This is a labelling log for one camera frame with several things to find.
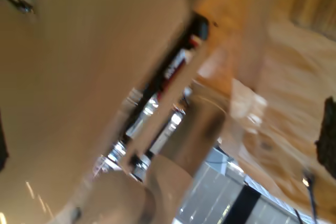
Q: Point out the brown paper mailer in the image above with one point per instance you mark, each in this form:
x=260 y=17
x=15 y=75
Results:
x=288 y=134

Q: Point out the black red control box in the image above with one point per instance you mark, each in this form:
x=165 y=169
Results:
x=200 y=28

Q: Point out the white frame bar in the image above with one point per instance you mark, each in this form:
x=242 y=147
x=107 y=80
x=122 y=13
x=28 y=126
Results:
x=168 y=98

